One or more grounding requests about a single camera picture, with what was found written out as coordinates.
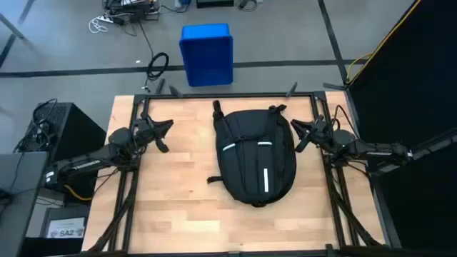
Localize blue plastic bin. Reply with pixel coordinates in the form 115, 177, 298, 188
179, 23, 234, 88

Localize white SA2 label sign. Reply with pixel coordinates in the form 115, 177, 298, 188
46, 216, 86, 239

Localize short yellow cable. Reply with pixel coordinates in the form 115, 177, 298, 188
63, 183, 93, 202

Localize black backpack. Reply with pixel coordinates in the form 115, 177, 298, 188
206, 100, 297, 208

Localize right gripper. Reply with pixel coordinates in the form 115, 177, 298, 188
291, 114, 336, 153

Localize grey desk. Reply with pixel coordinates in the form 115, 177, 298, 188
0, 151, 49, 257

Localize tangled black cables pile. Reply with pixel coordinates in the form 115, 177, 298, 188
102, 0, 161, 23

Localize grey metal leg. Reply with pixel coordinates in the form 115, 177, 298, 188
0, 13, 26, 40

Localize long yellow cable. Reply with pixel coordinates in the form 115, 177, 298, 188
345, 0, 423, 85

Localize black curtain partition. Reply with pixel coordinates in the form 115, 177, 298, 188
345, 0, 457, 257

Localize grey metal rail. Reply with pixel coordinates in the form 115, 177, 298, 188
410, 128, 457, 161

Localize white floor cable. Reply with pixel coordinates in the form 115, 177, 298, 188
88, 14, 116, 34

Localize black computer cables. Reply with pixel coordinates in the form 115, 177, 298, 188
14, 99, 58, 153

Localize black box on floor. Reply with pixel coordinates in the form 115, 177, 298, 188
196, 0, 235, 9

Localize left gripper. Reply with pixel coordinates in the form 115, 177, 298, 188
134, 113, 175, 153

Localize black computer tower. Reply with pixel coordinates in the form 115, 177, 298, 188
24, 102, 107, 203

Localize coiled black floor cable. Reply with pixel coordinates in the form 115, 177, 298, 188
141, 52, 170, 93

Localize black metal table frame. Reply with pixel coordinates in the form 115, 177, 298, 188
84, 77, 388, 257

